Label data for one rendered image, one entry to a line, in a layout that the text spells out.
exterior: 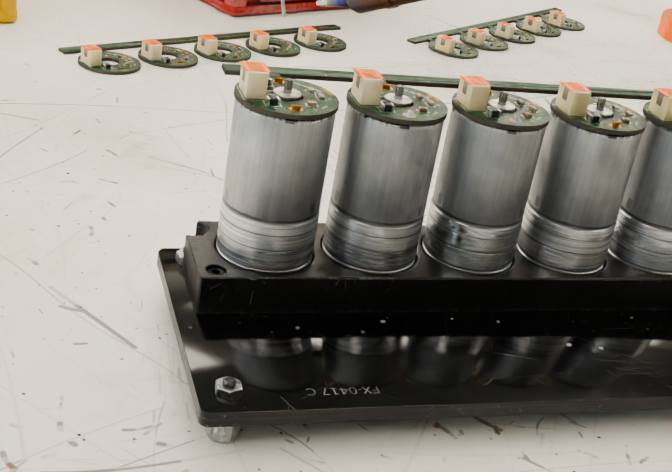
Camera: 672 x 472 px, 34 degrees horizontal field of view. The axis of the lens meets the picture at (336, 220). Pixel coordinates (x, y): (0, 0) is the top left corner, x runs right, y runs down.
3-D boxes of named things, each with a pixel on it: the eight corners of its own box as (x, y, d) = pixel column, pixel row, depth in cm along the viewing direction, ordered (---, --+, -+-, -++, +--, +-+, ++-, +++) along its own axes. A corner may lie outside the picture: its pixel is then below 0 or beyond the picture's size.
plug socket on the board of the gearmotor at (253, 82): (276, 101, 26) (280, 73, 25) (240, 99, 25) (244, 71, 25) (269, 88, 26) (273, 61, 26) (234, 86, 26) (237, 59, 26)
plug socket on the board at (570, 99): (594, 117, 28) (601, 93, 28) (564, 116, 28) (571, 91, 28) (580, 106, 29) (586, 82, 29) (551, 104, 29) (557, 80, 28)
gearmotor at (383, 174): (421, 303, 28) (462, 118, 26) (331, 303, 28) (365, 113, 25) (392, 256, 30) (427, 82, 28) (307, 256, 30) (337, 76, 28)
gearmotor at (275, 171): (317, 303, 28) (351, 113, 25) (221, 304, 27) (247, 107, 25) (294, 255, 30) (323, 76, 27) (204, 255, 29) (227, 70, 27)
